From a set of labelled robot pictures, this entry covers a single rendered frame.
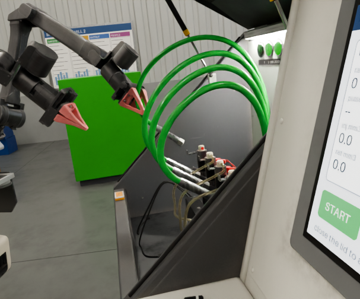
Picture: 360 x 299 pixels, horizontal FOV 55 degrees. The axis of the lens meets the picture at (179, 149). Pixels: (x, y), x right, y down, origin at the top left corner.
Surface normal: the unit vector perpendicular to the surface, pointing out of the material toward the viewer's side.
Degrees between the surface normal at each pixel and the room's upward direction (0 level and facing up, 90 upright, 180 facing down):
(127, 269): 0
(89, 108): 90
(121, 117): 90
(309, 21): 76
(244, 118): 90
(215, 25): 90
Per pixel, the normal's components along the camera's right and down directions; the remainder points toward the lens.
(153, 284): 0.21, 0.22
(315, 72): -0.97, -0.09
